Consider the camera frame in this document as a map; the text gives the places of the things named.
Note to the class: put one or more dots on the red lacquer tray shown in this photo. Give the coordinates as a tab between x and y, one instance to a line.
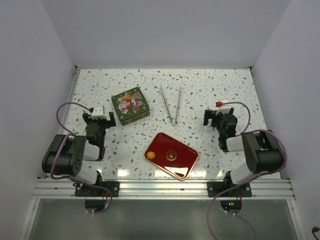
172	156

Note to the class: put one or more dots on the green christmas cookie tin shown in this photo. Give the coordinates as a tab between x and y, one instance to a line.
135	117

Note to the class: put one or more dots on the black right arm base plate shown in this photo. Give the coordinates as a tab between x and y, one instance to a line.
216	187

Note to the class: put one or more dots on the silver metal tongs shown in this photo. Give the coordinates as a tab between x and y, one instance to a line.
171	95

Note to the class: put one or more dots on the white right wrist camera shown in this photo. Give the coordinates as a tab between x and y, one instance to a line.
221	107

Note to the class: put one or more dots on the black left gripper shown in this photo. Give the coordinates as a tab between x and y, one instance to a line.
85	116

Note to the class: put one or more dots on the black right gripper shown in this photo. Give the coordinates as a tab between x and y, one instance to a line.
209	114

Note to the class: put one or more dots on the yellow swirl cookie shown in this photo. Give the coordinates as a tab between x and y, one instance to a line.
150	155

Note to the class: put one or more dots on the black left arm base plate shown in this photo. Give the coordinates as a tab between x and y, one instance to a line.
89	191

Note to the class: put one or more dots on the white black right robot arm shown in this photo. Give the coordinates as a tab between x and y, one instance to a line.
263	151

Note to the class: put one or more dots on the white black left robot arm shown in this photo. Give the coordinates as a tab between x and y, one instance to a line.
66	153

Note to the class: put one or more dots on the aluminium table frame rail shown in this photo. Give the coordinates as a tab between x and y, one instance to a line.
124	159

